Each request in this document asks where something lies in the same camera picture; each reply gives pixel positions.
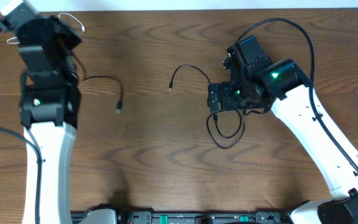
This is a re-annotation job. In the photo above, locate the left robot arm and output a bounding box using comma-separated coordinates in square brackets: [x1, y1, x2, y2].
[0, 1, 81, 223]

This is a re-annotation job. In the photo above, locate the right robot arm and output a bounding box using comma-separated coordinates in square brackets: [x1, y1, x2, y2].
[207, 35, 358, 223]

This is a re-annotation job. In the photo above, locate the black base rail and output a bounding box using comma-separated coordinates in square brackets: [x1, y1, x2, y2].
[71, 209, 290, 224]

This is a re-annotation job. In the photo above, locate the black usb cable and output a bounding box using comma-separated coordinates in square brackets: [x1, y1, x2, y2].
[71, 52, 124, 114]
[168, 64, 246, 150]

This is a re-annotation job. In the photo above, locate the white usb cable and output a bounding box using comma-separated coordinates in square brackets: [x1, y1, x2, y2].
[6, 12, 86, 45]

